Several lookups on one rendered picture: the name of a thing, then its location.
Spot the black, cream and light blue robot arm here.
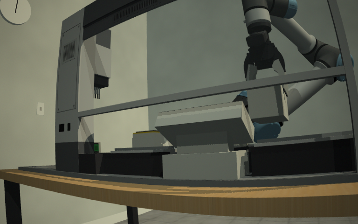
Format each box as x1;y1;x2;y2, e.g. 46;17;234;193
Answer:
232;76;345;143

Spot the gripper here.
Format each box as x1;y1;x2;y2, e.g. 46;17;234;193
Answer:
282;84;289;97

